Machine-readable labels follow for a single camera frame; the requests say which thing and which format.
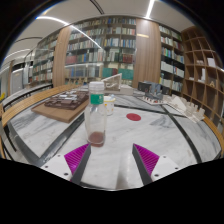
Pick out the clear plastic bottle white cap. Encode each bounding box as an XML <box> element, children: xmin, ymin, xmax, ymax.
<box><xmin>84</xmin><ymin>81</ymin><xmax>108</xmax><ymax>148</ymax></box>

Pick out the white architectural site model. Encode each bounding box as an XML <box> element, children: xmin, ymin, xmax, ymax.
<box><xmin>163</xmin><ymin>94</ymin><xmax>206</xmax><ymax>124</ymax></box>

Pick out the curved wooden slat bench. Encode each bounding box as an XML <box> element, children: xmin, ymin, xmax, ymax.
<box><xmin>0</xmin><ymin>83</ymin><xmax>81</xmax><ymax>128</ymax></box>
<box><xmin>202</xmin><ymin>114</ymin><xmax>224</xmax><ymax>158</ymax></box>

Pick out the brown building model on board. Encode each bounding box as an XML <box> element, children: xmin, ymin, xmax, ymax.
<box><xmin>31</xmin><ymin>90</ymin><xmax>91</xmax><ymax>124</ymax></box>

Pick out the beige architectural building model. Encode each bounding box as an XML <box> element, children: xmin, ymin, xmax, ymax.
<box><xmin>101</xmin><ymin>73</ymin><xmax>134</xmax><ymax>96</ymax></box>

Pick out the dark grey building model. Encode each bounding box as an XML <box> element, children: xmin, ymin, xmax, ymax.
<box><xmin>137</xmin><ymin>80</ymin><xmax>171</xmax><ymax>106</ymax></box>

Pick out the long ceiling light strip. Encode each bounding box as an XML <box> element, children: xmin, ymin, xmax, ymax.
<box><xmin>35</xmin><ymin>15</ymin><xmax>103</xmax><ymax>50</ymax></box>
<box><xmin>144</xmin><ymin>0</ymin><xmax>156</xmax><ymax>20</ymax></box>

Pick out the tall bookshelf with books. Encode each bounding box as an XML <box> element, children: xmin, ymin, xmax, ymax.
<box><xmin>28</xmin><ymin>33</ymin><xmax>59</xmax><ymax>88</ymax></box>
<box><xmin>64</xmin><ymin>16</ymin><xmax>138</xmax><ymax>88</ymax></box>
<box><xmin>158</xmin><ymin>24</ymin><xmax>186</xmax><ymax>98</ymax></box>

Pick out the flat round red coaster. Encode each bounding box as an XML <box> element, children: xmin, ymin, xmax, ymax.
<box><xmin>125</xmin><ymin>112</ymin><xmax>142</xmax><ymax>122</ymax></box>

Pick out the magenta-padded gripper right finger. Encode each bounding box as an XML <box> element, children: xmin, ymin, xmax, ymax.
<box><xmin>131</xmin><ymin>143</ymin><xmax>183</xmax><ymax>186</ymax></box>

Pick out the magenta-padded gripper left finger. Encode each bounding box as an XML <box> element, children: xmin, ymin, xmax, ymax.
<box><xmin>40</xmin><ymin>143</ymin><xmax>92</xmax><ymax>185</ymax></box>

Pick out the wooden cubby shelf unit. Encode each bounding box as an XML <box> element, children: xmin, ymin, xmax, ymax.
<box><xmin>181</xmin><ymin>25</ymin><xmax>224</xmax><ymax>129</ymax></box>

